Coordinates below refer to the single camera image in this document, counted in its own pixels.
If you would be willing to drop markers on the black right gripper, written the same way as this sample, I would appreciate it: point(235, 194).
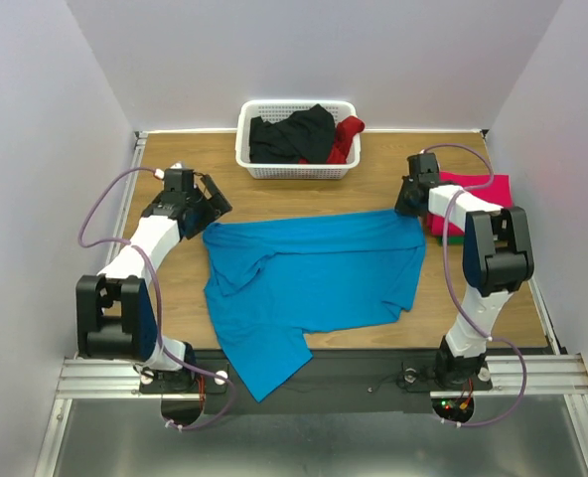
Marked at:
point(406, 202)

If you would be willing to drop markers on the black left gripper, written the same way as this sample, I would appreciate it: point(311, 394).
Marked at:
point(216, 207)

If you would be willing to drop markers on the blue t shirt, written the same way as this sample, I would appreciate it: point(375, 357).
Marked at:
point(272, 283)

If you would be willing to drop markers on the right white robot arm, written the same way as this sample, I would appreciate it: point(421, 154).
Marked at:
point(497, 260)

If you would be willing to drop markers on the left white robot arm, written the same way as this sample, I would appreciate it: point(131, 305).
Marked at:
point(119, 310)

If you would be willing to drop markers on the folded green t shirt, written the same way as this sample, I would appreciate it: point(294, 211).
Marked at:
point(451, 240)

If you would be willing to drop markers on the folded pink t shirt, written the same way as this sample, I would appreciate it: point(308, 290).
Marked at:
point(499, 192)

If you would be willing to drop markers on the red t shirt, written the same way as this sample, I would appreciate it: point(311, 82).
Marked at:
point(345, 133)

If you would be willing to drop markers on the white perforated plastic basket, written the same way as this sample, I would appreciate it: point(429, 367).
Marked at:
point(278, 109)

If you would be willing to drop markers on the black t shirt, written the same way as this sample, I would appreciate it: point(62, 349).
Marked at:
point(306, 135)

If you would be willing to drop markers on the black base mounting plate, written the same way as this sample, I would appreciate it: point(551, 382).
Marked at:
point(333, 381)

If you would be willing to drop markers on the left aluminium frame rail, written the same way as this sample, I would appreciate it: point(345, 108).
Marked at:
point(112, 233)

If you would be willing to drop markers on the aluminium frame rail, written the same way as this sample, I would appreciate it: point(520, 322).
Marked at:
point(112, 233)
point(549, 173)
point(546, 375)

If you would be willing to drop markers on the front aluminium frame rail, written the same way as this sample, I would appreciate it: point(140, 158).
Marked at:
point(546, 375)

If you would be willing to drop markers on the right aluminium frame rail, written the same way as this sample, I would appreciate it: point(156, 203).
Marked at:
point(549, 173)

